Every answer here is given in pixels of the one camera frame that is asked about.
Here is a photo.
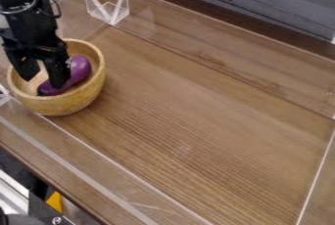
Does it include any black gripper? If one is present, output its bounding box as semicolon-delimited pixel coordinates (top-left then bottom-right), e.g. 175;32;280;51
0;3;71;88

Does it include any purple toy eggplant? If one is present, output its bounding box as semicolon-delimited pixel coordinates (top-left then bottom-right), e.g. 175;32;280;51
36;56;92;96

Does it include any brown wooden bowl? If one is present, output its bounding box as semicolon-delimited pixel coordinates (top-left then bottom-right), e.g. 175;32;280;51
6;38;104;115

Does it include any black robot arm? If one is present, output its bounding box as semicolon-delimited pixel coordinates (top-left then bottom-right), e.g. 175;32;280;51
0;0;71;88

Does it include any yellow black device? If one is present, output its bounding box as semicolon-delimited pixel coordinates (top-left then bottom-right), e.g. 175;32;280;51
28;192;92;225

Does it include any clear acrylic corner bracket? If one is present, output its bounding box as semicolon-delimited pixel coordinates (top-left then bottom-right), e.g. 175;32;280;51
84;0;130;25

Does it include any clear acrylic tray wall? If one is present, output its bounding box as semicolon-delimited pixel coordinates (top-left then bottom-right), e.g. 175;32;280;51
0;85;211;225

